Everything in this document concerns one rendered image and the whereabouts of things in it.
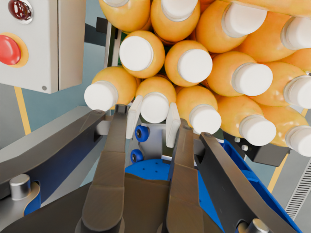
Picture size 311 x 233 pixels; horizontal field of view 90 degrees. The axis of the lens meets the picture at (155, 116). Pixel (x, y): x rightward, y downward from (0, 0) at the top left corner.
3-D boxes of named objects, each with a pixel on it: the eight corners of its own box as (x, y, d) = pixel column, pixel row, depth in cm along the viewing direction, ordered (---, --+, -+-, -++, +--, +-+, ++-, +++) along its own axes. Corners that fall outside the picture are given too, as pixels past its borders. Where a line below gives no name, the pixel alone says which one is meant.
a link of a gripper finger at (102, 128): (121, 140, 14) (87, 133, 13) (130, 119, 18) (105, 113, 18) (123, 125, 13) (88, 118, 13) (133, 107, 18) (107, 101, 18)
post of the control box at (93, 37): (134, 52, 123) (47, 33, 29) (135, 47, 121) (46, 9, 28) (139, 54, 123) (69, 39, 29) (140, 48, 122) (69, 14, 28)
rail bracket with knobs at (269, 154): (227, 139, 47) (244, 161, 37) (236, 118, 44) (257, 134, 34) (258, 146, 47) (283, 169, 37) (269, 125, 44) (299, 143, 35)
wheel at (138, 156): (135, 170, 41) (142, 168, 42) (138, 156, 39) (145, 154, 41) (127, 160, 44) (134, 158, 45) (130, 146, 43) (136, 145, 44)
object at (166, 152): (159, 136, 44) (159, 164, 32) (162, 129, 43) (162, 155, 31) (194, 144, 44) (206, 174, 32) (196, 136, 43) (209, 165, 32)
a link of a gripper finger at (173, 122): (173, 119, 15) (181, 121, 15) (170, 101, 21) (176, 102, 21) (165, 147, 16) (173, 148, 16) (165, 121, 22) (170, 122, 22)
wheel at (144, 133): (140, 146, 38) (147, 144, 39) (144, 130, 37) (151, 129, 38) (132, 137, 42) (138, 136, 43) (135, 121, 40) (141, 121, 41)
